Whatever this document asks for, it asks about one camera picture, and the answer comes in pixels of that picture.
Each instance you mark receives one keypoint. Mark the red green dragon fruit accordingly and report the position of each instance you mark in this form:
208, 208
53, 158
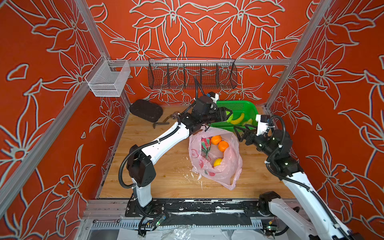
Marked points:
205, 147

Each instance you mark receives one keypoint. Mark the green plastic basket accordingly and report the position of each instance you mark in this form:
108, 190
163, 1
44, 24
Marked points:
238, 107

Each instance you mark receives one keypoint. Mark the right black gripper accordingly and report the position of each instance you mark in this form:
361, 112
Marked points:
253, 136

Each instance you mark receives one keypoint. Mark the yellow green pear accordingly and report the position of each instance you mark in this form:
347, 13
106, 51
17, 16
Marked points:
248, 122

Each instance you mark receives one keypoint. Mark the yellow banana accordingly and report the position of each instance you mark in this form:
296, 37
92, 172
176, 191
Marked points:
238, 120

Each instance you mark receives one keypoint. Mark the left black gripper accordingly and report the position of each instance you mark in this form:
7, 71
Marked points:
220, 114

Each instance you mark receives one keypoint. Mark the white wire wall basket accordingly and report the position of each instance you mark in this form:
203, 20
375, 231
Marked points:
108, 78

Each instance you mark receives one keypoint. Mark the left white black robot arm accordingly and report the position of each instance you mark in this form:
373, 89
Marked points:
137, 170

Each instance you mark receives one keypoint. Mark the black wire wall basket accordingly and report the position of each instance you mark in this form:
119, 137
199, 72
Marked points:
183, 72

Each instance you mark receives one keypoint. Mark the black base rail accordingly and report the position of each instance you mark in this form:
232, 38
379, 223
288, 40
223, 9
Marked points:
211, 212

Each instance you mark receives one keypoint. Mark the green round fruit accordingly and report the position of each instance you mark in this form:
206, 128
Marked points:
229, 116

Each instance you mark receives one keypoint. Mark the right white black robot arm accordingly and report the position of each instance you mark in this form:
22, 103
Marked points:
271, 138

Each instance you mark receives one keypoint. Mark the black oval tray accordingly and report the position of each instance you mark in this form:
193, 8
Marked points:
146, 110

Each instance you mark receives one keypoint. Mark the pink plastic bag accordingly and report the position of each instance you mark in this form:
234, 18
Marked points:
229, 171

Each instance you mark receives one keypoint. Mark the orange fruit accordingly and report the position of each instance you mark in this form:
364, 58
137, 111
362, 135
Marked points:
215, 140
222, 146

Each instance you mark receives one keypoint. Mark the metal hand tool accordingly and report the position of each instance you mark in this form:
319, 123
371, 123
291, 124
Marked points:
166, 121

